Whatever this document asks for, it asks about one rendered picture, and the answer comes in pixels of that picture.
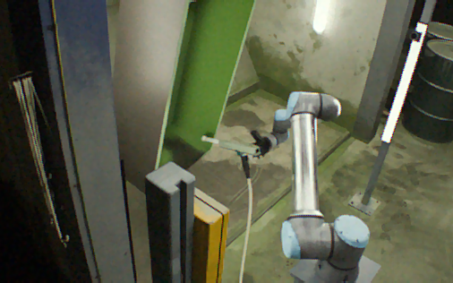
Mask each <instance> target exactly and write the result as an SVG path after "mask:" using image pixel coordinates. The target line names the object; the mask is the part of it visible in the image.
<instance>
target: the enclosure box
mask: <svg viewBox="0 0 453 283"><path fill-rule="evenodd" d="M256 3H257V0H119V14H118V28H117V30H116V43H115V68H114V71H113V91H114V100H115V116H116V134H117V142H118V151H119V156H120V157H121V158H123V159H124V172H125V179H126V180H127V181H129V182H130V183H131V184H133V185H134V186H135V187H137V188H138V190H139V191H141V192H142V193H144V194H145V182H144V177H145V176H147V175H148V174H150V173H152V172H154V171H155V170H157V169H158V168H159V167H162V166H163V165H165V164H166V163H167V162H173V163H175V164H176V165H177V166H179V167H181V168H182V169H184V170H185V171H186V170H188V169H189V168H190V167H192V166H193V165H194V164H196V163H197V162H198V160H200V159H201V158H203V157H204V156H205V155H206V154H208V153H209V152H210V151H211V150H212V148H213V145H214V142H211V141H202V140H201V137H202V135H204V136H206V137H210V138H213V139H216V136H217V132H218V128H219V125H220V122H221V118H222V115H223V113H224V109H225V106H226V103H227V98H228V94H229V91H230V89H231V85H232V82H233V80H234V77H235V71H236V68H237V66H238V62H239V59H240V56H241V54H242V51H243V47H244V42H245V37H246V34H247V30H248V28H249V25H250V22H251V19H252V14H253V12H254V8H255V5H256Z"/></svg>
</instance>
